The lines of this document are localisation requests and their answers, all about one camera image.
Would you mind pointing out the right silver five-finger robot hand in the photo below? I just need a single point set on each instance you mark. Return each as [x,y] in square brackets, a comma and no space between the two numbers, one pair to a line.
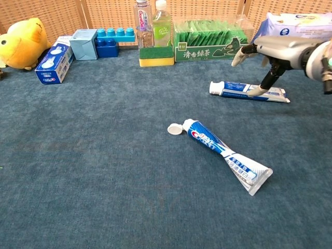
[285,50]

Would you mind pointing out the light blue Crest toothpaste tube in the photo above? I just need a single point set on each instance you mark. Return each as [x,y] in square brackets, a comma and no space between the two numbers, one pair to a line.
[233,89]

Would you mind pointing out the dark blue Crest toothpaste tube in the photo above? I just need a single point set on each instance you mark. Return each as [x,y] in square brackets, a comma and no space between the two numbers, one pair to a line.
[205,140]

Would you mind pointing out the blue white small box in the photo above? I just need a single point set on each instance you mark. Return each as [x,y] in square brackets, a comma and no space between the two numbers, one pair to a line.
[52,67]

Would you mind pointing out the white tissue pack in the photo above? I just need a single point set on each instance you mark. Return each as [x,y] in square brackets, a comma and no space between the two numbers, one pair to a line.
[298,26]

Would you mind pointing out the green tea sachet box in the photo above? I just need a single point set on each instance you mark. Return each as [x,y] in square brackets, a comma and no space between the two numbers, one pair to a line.
[207,39]

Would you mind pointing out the green drink bottle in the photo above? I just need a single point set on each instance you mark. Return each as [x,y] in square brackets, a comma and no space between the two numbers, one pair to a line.
[162,28]

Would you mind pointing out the green and yellow sponge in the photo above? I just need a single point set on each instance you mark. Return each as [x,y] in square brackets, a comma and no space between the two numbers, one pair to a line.
[156,55]

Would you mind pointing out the clear bottle with purple label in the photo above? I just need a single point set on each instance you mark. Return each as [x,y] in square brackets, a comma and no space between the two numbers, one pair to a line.
[143,28]

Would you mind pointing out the long light blue toy brick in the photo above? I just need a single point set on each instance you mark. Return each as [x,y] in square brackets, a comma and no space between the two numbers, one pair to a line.
[116,35]

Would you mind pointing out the dark blue toy brick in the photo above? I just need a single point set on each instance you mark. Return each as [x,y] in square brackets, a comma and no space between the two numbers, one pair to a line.
[107,49]

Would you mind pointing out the woven rattan folding screen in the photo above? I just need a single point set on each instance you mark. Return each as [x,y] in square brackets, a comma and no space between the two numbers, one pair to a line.
[103,13]

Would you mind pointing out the light blue cardboard box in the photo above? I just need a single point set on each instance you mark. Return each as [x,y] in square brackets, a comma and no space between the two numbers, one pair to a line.
[83,46]

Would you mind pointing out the blue table carpet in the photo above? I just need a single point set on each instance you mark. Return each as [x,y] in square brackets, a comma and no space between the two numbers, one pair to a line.
[103,168]

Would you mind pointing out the yellow chick plush toy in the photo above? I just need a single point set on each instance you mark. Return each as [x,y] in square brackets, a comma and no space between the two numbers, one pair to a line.
[20,46]

